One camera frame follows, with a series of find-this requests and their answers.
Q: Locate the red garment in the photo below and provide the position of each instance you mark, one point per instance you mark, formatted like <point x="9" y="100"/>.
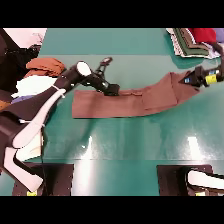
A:
<point x="203" y="34"/>

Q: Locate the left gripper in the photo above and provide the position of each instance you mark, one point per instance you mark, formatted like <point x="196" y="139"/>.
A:
<point x="110" y="88"/>

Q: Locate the orange garment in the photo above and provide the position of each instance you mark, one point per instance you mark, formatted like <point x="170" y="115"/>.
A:
<point x="45" y="66"/>

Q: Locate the brown shirt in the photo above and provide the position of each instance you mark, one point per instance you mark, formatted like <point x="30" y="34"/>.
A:
<point x="110" y="105"/>

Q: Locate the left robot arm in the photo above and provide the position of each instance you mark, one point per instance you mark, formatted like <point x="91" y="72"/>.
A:
<point x="33" y="124"/>

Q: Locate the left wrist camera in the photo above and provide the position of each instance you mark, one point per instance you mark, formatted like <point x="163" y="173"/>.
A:
<point x="104" y="65"/>

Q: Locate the black garment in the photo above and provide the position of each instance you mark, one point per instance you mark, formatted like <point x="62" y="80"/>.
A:
<point x="13" y="63"/>

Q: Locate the white garment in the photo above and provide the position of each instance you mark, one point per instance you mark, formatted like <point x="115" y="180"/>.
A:
<point x="181" y="51"/>
<point x="33" y="85"/>

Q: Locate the dark green garment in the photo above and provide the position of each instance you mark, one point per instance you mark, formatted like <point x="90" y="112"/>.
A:
<point x="188" y="43"/>

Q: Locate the pale pink garment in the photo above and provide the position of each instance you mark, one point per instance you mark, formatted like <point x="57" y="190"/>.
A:
<point x="28" y="36"/>

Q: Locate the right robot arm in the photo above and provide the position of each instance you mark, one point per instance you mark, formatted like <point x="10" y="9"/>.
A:
<point x="204" y="180"/>

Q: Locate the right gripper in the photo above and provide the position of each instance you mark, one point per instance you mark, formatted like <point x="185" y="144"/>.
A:
<point x="199" y="76"/>

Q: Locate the purple garment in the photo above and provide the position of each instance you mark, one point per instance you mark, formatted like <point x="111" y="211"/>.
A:
<point x="22" y="98"/>
<point x="220" y="34"/>

